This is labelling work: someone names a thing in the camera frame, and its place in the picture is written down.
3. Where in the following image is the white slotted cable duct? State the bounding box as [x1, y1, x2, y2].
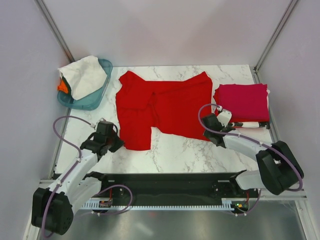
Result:
[80, 198, 235, 211]

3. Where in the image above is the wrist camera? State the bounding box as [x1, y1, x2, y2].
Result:
[217, 109, 232, 127]
[95, 118, 118, 137]

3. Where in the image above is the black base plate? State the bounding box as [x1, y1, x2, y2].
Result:
[87, 171, 258, 204]

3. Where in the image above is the teal plastic basket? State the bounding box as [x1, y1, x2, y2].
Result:
[57, 58, 113, 111]

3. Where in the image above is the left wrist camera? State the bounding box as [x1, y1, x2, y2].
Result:
[95, 118, 118, 137]

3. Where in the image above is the red t-shirt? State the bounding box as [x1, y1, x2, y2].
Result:
[213, 87, 220, 105]
[115, 71, 213, 151]

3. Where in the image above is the folded red t-shirt in stack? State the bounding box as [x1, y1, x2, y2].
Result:
[213, 87, 220, 105]

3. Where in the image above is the dark green garment in basket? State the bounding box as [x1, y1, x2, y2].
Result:
[60, 76, 72, 95]

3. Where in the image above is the orange garment in basket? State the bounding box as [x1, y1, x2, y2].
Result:
[57, 78, 69, 94]

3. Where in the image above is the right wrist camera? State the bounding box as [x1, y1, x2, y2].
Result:
[217, 109, 232, 127]

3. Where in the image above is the left aluminium frame post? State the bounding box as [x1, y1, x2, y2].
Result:
[34, 0, 75, 63]

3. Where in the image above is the aluminium frame post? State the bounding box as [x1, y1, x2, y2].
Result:
[34, 0, 75, 63]
[253, 0, 300, 75]

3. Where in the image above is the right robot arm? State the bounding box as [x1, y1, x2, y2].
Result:
[198, 113, 304, 197]

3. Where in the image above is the white t-shirt in basket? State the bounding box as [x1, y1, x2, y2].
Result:
[58, 55, 107, 100]

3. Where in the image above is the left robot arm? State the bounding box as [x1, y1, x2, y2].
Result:
[31, 130, 124, 235]

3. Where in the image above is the folded magenta t-shirt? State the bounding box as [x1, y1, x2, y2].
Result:
[213, 83, 270, 123]

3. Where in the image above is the right aluminium frame post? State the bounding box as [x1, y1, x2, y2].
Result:
[253, 0, 300, 75]

